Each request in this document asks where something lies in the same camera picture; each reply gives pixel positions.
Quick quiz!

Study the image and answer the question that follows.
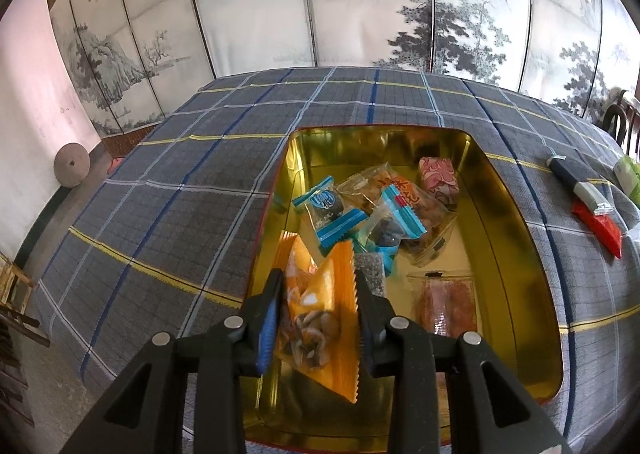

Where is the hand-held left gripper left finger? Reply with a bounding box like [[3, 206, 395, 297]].
[[60, 268, 284, 454]]

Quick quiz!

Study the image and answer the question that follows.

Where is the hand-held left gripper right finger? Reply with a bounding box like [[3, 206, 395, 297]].
[[355, 268, 572, 454]]

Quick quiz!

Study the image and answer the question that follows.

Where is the orange snack packet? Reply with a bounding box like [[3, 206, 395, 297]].
[[272, 231, 363, 405]]

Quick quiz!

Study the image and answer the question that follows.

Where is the clear packet of orange-red snacks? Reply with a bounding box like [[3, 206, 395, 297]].
[[407, 271, 483, 339]]

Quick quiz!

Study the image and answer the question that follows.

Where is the blue-edged clear candy packet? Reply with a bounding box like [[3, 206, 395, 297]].
[[357, 184, 428, 255]]

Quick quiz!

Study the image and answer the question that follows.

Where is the gold tin box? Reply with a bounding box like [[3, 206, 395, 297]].
[[242, 126, 566, 447]]

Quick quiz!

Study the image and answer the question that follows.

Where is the pink patterned snack packet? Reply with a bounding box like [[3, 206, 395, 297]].
[[418, 156, 460, 209]]

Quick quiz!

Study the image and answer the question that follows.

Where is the clear packet of brown snacks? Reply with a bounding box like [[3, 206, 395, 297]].
[[335, 163, 460, 267]]

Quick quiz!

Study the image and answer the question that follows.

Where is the grey speckled snack packet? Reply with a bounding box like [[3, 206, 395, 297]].
[[352, 251, 396, 297]]

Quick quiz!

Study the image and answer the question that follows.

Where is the blue-edged round cookie packet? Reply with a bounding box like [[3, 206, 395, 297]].
[[292, 176, 368, 249]]

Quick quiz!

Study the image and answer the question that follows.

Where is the grey plaid tablecloth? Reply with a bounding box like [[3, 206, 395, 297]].
[[32, 66, 640, 454]]

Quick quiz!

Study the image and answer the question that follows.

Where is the dark blue snack packet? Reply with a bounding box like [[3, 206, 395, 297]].
[[545, 154, 586, 187]]

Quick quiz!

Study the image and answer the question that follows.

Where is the wooden stool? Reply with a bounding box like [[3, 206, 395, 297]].
[[0, 251, 51, 347]]

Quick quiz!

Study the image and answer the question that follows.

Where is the red snack packet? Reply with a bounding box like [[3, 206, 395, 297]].
[[571, 201, 622, 259]]

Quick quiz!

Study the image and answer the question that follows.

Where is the round wooden disc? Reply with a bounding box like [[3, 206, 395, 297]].
[[54, 143, 91, 186]]

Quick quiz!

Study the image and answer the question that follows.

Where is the light blue snack packet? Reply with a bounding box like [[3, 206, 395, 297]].
[[575, 181, 613, 212]]

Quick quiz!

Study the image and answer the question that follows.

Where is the green snack bag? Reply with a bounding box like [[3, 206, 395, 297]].
[[612, 154, 640, 207]]

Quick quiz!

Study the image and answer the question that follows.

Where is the painted folding screen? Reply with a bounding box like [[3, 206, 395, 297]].
[[46, 0, 640, 152]]

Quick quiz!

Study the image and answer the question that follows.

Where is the dark wooden chair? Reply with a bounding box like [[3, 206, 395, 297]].
[[602, 88, 640, 159]]

